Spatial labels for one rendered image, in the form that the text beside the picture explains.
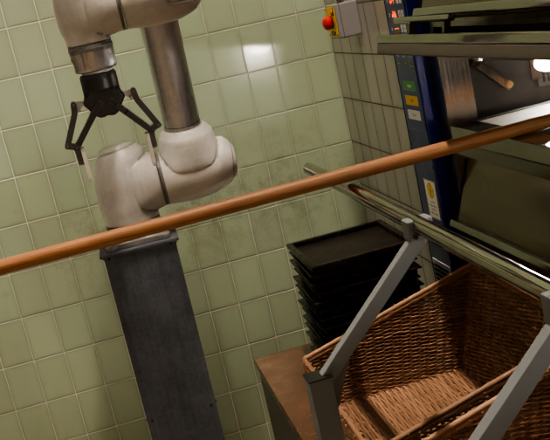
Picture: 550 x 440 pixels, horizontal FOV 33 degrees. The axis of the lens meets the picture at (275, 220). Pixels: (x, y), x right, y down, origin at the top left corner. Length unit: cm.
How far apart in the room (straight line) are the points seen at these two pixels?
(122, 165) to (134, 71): 56
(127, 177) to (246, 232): 71
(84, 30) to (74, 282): 138
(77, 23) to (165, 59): 63
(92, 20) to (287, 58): 132
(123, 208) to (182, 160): 21
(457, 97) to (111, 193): 95
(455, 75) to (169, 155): 79
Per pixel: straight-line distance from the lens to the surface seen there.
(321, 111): 317
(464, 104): 236
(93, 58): 193
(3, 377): 324
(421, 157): 196
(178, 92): 254
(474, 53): 175
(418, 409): 226
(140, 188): 258
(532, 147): 197
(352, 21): 283
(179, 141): 256
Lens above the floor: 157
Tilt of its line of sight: 13 degrees down
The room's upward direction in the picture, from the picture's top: 13 degrees counter-clockwise
